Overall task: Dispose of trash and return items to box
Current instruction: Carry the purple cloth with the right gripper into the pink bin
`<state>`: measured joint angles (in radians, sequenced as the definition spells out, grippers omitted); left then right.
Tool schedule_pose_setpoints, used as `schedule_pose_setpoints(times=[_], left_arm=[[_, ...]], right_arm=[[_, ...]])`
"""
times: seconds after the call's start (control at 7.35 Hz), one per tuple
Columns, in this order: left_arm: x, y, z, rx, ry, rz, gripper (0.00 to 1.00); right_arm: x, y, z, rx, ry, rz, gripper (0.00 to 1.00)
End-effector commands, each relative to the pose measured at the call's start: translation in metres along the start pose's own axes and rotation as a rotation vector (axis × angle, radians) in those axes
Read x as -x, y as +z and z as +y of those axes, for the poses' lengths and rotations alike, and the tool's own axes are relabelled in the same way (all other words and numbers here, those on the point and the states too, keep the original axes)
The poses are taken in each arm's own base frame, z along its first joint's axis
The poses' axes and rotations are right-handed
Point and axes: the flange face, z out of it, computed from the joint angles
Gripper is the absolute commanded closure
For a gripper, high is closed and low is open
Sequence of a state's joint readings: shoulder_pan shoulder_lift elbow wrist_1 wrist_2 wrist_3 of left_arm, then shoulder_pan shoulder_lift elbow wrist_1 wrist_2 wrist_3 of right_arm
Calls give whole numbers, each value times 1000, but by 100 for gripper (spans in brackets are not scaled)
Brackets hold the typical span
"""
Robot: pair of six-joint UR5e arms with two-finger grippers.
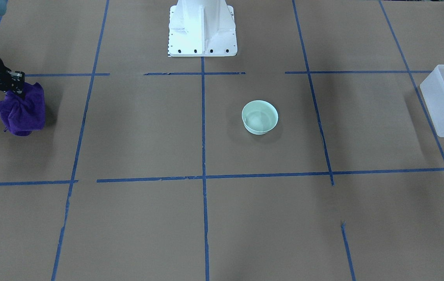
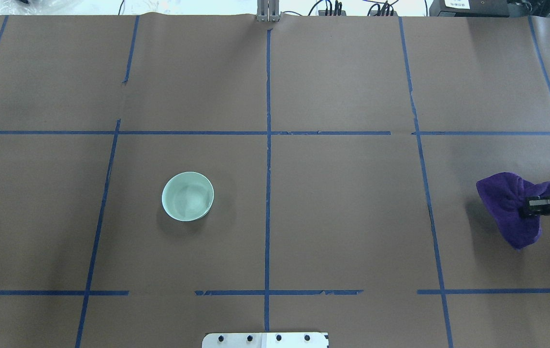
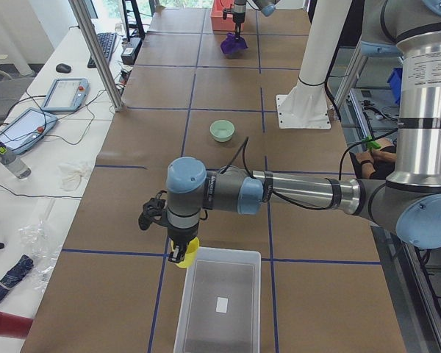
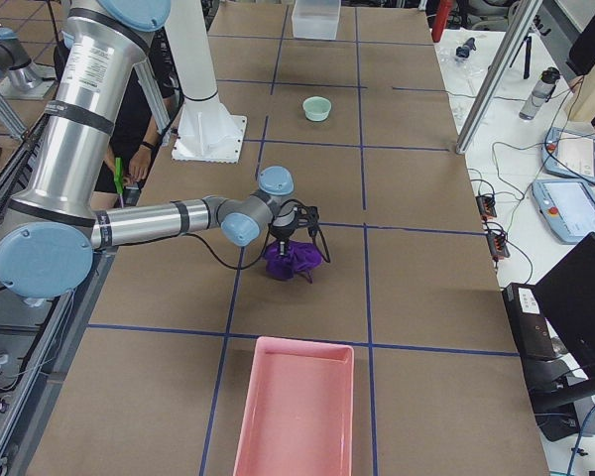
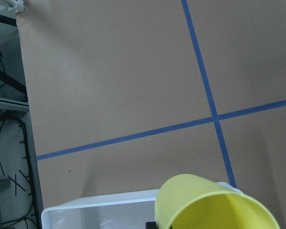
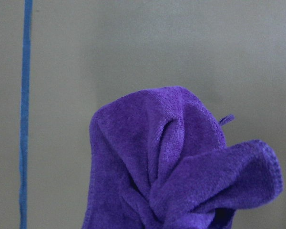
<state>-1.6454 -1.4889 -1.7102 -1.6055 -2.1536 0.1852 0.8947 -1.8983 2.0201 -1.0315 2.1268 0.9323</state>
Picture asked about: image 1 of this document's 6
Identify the purple cloth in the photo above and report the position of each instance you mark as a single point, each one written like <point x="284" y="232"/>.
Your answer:
<point x="21" y="116"/>

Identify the mint green bowl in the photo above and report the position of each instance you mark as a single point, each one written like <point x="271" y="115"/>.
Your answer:
<point x="259" y="117"/>

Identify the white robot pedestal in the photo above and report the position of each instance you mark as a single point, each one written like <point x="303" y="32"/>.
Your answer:
<point x="202" y="28"/>

